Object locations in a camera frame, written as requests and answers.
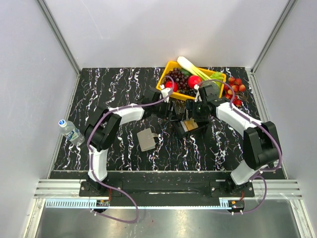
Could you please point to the dark purple grape bunch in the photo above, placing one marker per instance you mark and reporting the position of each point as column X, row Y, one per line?
column 181, row 81

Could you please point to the black plastic card box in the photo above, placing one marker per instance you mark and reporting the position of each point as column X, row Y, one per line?
column 181, row 133

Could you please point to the red apple left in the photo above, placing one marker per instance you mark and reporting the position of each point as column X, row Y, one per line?
column 173, row 85

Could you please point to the yellow plastic bin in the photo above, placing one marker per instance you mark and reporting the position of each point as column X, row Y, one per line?
column 173, row 64

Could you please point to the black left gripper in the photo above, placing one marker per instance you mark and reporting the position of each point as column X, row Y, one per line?
column 166, row 112

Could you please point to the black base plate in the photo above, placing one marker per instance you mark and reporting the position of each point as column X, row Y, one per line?
column 167, row 189

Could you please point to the aluminium frame rail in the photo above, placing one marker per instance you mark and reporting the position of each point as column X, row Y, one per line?
column 58, row 35

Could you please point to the clear plastic water bottle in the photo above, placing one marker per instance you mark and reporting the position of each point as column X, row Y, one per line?
column 71, row 132

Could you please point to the green melon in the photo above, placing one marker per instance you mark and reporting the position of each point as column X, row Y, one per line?
column 211, row 89

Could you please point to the red apple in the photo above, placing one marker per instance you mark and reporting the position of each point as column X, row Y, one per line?
column 173, row 85
column 193, row 80

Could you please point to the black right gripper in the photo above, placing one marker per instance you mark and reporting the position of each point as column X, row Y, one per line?
column 190, row 105

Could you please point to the red apple right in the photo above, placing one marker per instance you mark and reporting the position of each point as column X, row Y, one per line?
column 193, row 80

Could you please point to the red lychee bunch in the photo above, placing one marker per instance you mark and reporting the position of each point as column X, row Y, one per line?
column 236, row 92

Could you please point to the green lettuce leaf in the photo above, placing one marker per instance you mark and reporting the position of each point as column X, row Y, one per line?
column 218, row 77

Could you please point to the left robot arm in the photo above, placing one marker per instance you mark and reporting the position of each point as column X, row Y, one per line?
column 103, row 126

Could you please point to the beige leather card holder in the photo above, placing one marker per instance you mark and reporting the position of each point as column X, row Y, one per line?
column 146, row 139

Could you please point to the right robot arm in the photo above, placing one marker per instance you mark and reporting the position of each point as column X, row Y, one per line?
column 261, row 148

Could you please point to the white green leek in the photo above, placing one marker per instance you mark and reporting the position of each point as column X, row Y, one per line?
column 188, row 66

